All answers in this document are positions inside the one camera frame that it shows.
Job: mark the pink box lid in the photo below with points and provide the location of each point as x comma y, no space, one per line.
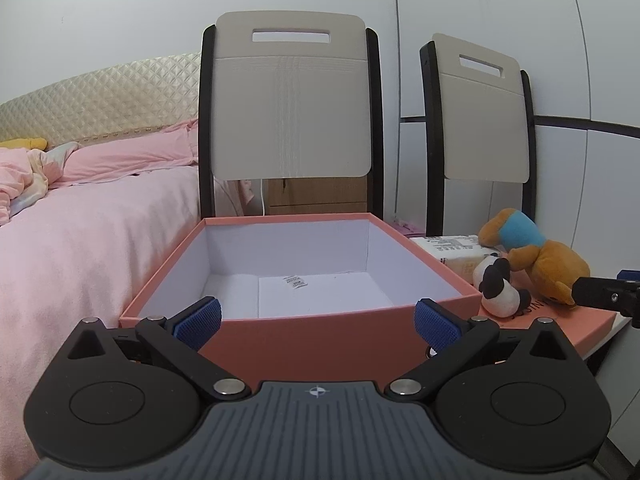
575,322

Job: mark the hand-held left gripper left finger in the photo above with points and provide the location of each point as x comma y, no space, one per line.
197,322

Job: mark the beige chair with black frame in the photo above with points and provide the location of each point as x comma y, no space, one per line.
482,125
292,110

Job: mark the pink bed duvet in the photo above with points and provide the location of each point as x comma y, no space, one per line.
85,255

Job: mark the orange plush dog toy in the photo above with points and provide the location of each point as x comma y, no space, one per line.
547,265

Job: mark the small white paper packet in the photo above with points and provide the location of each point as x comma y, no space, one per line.
295,281

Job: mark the pink cardboard box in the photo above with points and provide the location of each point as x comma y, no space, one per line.
320,345

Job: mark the panda plush toy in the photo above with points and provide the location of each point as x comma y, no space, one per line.
502,292

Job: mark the cream quilted bed headboard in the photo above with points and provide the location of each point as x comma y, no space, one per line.
100,100

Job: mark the pastel crumpled blanket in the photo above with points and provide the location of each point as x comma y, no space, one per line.
22,175

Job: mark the pink pillow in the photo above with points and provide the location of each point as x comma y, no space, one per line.
135,157

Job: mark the small pink patterned object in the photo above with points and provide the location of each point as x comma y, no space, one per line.
405,227

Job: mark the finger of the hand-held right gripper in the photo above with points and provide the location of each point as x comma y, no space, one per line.
629,274
597,292

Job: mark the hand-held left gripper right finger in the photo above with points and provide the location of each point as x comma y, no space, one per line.
437,324

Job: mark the wooden nightstand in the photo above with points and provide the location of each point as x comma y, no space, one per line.
320,195

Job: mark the white printed carton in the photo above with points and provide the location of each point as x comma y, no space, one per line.
452,250

